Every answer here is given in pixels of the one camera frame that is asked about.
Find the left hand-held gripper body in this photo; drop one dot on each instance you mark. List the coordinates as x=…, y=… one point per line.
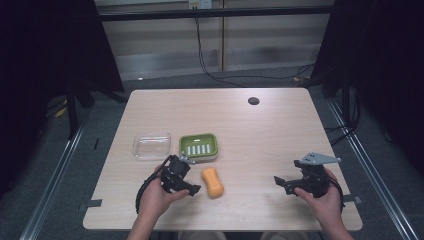
x=175, y=171

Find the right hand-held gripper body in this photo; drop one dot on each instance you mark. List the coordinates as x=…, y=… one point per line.
x=315, y=181

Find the green soap dish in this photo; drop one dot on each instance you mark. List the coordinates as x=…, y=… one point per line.
x=198, y=146

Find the person's right hand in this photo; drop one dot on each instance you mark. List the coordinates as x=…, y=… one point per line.
x=328, y=208

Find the person's left hand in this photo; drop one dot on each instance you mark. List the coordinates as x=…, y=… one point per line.
x=155, y=200

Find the clear plastic container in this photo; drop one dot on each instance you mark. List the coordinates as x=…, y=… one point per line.
x=151, y=146

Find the person's right leg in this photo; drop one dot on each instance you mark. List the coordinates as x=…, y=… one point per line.
x=290, y=236

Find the person's leg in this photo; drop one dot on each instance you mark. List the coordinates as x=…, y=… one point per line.
x=201, y=236
x=290, y=236

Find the person's left leg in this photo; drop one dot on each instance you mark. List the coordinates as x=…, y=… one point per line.
x=201, y=236

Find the black metal stand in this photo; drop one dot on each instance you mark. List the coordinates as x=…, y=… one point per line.
x=72, y=113

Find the yellow floor tape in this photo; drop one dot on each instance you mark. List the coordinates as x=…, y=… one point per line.
x=61, y=110

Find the dark curtain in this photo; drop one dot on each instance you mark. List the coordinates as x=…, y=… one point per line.
x=383, y=66
x=50, y=60

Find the black horizontal metal bar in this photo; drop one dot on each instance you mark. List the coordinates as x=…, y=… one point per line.
x=213, y=13

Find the grey table edge bracket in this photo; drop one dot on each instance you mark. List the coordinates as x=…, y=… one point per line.
x=353, y=199
x=91, y=204

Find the metal floor rail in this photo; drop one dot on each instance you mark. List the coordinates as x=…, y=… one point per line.
x=376, y=176
x=50, y=186

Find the white wall power outlet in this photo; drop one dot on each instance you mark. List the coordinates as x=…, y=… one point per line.
x=200, y=3

